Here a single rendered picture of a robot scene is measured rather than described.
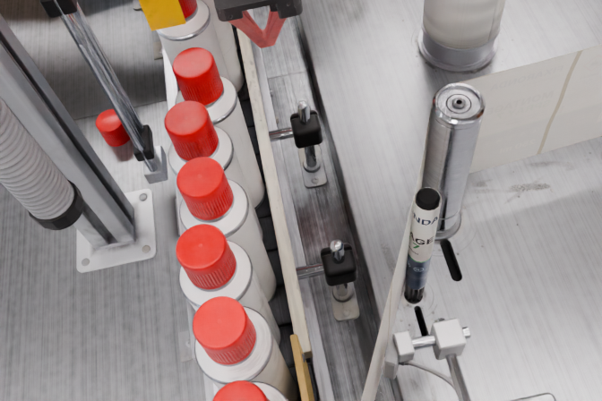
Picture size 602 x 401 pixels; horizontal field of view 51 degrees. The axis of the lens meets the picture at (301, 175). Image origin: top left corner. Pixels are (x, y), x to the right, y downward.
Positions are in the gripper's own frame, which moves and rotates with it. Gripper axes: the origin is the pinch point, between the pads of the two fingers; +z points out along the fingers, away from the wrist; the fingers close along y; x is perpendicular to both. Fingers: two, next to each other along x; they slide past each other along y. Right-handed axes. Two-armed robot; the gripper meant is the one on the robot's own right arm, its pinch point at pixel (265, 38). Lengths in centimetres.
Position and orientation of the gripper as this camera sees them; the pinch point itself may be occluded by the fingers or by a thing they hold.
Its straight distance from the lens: 59.3
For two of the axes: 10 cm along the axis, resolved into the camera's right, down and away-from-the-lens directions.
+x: -9.8, 2.1, -0.1
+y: -1.8, -8.3, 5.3
